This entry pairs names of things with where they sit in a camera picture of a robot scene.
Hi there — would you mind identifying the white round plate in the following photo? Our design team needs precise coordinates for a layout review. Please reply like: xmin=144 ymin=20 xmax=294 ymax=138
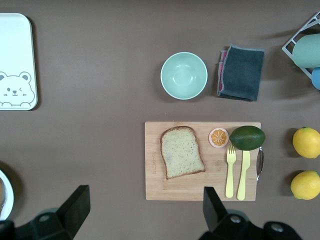
xmin=0 ymin=168 xmax=15 ymax=221

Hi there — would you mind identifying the orange slice toy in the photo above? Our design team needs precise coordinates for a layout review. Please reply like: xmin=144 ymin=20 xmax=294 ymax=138
xmin=208 ymin=127 xmax=230 ymax=148

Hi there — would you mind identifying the light blue cup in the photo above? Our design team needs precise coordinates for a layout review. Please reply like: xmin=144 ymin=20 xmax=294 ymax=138
xmin=311 ymin=66 xmax=320 ymax=90

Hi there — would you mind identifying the green avocado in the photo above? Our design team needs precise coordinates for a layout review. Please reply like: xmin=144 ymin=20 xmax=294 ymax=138
xmin=229 ymin=125 xmax=266 ymax=151

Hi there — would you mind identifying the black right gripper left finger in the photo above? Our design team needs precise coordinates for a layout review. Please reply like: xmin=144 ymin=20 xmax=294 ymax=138
xmin=14 ymin=184 xmax=91 ymax=240

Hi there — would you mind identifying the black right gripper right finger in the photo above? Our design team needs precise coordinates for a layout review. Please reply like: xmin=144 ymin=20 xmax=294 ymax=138
xmin=199 ymin=186 xmax=263 ymax=240

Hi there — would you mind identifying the mint green bowl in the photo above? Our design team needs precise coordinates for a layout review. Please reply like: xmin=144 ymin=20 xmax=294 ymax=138
xmin=160 ymin=51 xmax=208 ymax=101

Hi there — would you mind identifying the yellow plastic knife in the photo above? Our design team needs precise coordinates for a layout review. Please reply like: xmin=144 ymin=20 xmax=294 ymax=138
xmin=236 ymin=149 xmax=251 ymax=201

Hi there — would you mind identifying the white wire rack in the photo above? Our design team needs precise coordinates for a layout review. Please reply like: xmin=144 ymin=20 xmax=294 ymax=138
xmin=281 ymin=11 xmax=320 ymax=83

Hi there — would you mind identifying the brown bread slice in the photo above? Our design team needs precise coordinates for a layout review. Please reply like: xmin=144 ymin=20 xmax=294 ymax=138
xmin=160 ymin=126 xmax=206 ymax=180

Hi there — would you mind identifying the bamboo cutting board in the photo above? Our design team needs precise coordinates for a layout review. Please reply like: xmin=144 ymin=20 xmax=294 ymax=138
xmin=144 ymin=121 xmax=265 ymax=202

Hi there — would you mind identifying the folded grey cloth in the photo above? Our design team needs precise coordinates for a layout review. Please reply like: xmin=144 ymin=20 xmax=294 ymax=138
xmin=216 ymin=44 xmax=265 ymax=102

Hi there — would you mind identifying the yellow lemon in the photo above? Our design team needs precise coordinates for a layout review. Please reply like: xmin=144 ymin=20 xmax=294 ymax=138
xmin=292 ymin=126 xmax=320 ymax=159
xmin=290 ymin=170 xmax=320 ymax=200

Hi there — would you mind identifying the yellow plastic fork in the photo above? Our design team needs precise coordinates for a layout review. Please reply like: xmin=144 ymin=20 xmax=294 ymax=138
xmin=225 ymin=144 xmax=237 ymax=199

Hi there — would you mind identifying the sage green cup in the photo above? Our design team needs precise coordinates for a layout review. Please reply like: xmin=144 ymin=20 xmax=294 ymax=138
xmin=292 ymin=33 xmax=320 ymax=69

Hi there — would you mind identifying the cream bear print tray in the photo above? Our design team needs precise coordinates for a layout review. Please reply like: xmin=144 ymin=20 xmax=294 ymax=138
xmin=0 ymin=12 xmax=38 ymax=111

